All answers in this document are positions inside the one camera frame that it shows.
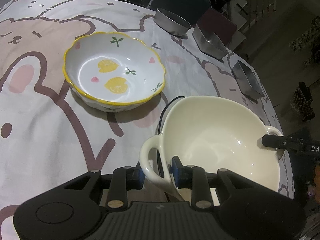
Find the cream two-handled bowl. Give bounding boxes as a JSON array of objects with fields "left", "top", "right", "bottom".
[{"left": 139, "top": 96, "right": 283, "bottom": 201}]

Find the steel rectangular container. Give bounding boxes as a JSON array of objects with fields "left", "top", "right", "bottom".
[
  {"left": 193, "top": 24, "right": 228, "bottom": 59},
  {"left": 232, "top": 61, "right": 264, "bottom": 100}
]

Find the lemon pattern scalloped bowl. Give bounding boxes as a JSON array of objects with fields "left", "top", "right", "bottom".
[{"left": 62, "top": 31, "right": 166, "bottom": 113}]

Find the round steel bowl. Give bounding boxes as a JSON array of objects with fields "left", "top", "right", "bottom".
[{"left": 153, "top": 8, "right": 191, "bottom": 37}]

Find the white square plate blue rim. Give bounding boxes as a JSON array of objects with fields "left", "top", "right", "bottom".
[{"left": 156, "top": 96, "right": 185, "bottom": 135}]

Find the person right hand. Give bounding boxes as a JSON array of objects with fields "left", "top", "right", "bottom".
[{"left": 308, "top": 164, "right": 320, "bottom": 203}]

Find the bear pattern tablecloth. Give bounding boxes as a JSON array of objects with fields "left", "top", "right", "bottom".
[{"left": 0, "top": 0, "right": 295, "bottom": 221}]

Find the maroon chair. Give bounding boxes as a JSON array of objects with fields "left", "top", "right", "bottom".
[{"left": 197, "top": 8, "right": 237, "bottom": 46}]

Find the dark green chair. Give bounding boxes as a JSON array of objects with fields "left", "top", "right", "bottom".
[{"left": 147, "top": 0, "right": 210, "bottom": 25}]

